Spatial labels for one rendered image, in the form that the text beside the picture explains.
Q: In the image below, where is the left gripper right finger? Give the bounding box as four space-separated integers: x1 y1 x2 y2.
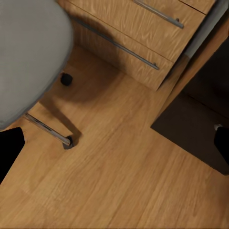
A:
214 127 229 165

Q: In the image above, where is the swivel chair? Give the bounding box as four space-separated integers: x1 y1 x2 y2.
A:
0 0 74 150

